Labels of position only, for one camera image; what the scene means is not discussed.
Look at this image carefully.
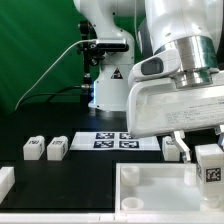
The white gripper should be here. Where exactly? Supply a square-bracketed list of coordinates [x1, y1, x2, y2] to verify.
[127, 79, 224, 163]

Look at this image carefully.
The black camera on stand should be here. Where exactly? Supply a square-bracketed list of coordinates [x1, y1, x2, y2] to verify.
[76, 20, 129, 84]

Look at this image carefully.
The white square tabletop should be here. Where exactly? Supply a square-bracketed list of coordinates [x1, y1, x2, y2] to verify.
[114, 162, 224, 215]

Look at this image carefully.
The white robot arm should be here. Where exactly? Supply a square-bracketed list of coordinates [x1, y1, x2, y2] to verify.
[73, 0, 224, 161]

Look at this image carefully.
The white front rail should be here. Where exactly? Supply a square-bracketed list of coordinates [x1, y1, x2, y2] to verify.
[0, 213, 224, 224]

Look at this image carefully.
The black cable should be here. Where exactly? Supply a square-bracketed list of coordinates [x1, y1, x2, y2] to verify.
[19, 84, 94, 109]

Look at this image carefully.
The white obstacle fixture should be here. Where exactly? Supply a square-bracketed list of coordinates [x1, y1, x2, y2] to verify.
[0, 167, 15, 204]

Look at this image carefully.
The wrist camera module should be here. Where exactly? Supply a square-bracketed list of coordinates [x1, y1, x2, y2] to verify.
[128, 49, 181, 87]

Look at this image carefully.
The grey camera cable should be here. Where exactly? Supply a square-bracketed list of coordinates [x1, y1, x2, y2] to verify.
[14, 39, 98, 111]

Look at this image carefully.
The white sheet with tags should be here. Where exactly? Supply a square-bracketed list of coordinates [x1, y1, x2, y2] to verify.
[70, 132, 160, 151]

